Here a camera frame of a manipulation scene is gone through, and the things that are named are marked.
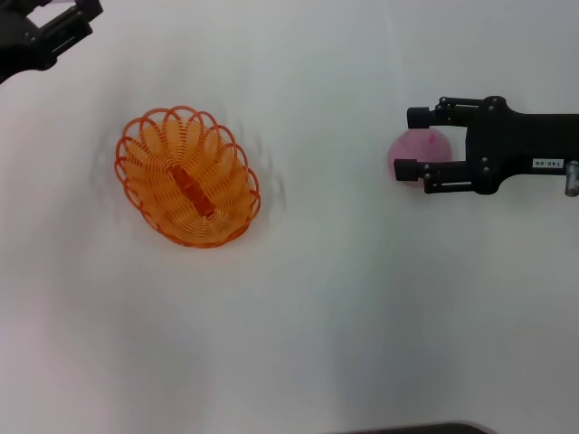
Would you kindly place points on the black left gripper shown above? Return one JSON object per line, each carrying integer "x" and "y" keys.
{"x": 16, "y": 45}

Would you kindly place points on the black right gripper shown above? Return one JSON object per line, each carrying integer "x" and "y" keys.
{"x": 506, "y": 144}

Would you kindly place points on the pink peach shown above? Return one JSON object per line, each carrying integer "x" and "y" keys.
{"x": 420, "y": 144}

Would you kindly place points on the orange woven plastic basket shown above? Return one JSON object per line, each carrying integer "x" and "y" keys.
{"x": 187, "y": 181}

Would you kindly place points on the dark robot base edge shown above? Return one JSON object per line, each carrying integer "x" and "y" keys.
{"x": 416, "y": 428}

